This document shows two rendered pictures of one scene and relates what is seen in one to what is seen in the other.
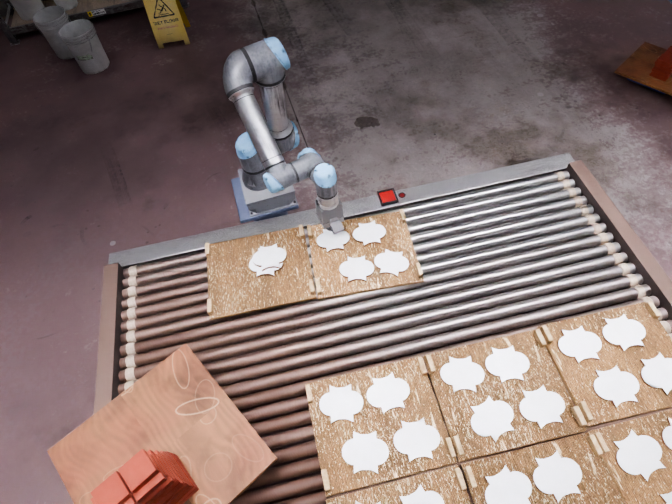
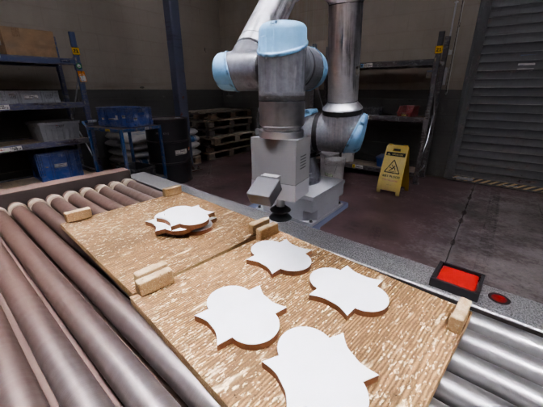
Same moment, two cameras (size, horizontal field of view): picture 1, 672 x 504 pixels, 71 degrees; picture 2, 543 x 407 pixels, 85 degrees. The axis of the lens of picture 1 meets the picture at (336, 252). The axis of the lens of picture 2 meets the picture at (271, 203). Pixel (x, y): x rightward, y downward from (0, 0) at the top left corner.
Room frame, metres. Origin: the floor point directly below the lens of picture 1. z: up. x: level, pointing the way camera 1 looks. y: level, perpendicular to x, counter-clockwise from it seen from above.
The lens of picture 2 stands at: (0.77, -0.36, 1.25)
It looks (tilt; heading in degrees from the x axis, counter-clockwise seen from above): 21 degrees down; 47
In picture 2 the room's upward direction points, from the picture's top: straight up
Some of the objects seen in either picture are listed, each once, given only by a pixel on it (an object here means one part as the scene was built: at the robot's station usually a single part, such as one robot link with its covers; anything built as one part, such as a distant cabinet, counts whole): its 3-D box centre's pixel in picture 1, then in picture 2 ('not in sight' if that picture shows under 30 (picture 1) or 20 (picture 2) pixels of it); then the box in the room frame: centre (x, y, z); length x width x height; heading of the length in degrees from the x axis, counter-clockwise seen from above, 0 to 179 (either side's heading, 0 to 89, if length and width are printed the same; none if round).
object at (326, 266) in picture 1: (362, 253); (295, 308); (1.05, -0.11, 0.93); 0.41 x 0.35 x 0.02; 93
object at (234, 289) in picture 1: (259, 270); (166, 228); (1.03, 0.31, 0.93); 0.41 x 0.35 x 0.02; 95
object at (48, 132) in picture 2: not in sight; (55, 130); (1.38, 4.47, 0.76); 0.50 x 0.36 x 0.24; 17
